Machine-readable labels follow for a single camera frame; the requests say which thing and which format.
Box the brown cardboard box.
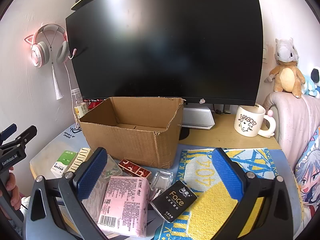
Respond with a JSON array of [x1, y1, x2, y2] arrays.
[[78, 97, 185, 169]]

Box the clear glass ashtray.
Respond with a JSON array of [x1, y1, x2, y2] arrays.
[[149, 170, 174, 202]]

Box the white cartoon mug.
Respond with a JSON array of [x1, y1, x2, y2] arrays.
[[234, 105, 276, 138]]

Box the person's left hand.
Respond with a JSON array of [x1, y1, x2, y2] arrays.
[[5, 172, 22, 211]]

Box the light blue desk mat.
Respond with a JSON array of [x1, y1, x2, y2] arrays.
[[29, 124, 304, 240]]

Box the orange and grey plush toy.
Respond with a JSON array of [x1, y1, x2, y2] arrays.
[[264, 37, 306, 98]]

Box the pink padded headboard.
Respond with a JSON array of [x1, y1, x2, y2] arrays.
[[262, 91, 320, 170]]

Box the red patterned box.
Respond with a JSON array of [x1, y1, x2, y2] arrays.
[[118, 158, 152, 180]]

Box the red carton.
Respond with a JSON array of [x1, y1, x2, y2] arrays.
[[84, 99, 103, 110]]

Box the black tissue pack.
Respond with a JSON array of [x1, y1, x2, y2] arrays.
[[151, 179, 198, 223]]

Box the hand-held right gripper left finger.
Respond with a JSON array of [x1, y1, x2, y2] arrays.
[[24, 147, 108, 240]]

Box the pink cat-ear headphones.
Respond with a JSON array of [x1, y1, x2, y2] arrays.
[[24, 24, 87, 68]]

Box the blue plush toy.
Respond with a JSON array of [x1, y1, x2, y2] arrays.
[[301, 66, 320, 97]]

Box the black curved computer monitor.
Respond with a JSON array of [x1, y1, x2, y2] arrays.
[[65, 0, 264, 140]]

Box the white headphone cable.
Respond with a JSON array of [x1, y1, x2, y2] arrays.
[[64, 64, 81, 130]]

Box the white tassel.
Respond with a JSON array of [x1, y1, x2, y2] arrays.
[[51, 64, 64, 100]]

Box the yellow and blue towel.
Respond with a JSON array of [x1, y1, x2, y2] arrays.
[[154, 148, 278, 240]]

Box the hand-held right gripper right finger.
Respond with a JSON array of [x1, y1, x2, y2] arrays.
[[211, 147, 294, 240]]

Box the green and white small box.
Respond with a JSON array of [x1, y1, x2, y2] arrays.
[[51, 150, 78, 179]]

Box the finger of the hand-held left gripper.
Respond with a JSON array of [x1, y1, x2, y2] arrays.
[[15, 125, 37, 145], [0, 124, 17, 145]]

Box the cream hair claw clip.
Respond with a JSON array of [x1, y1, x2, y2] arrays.
[[67, 147, 93, 174]]

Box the pink tissue pack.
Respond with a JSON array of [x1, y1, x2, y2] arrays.
[[97, 175, 151, 238]]

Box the anime printed pillow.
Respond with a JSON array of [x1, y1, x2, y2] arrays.
[[294, 127, 320, 230]]

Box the clear plastic drink bottle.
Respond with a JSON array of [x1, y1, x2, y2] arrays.
[[71, 88, 88, 119]]

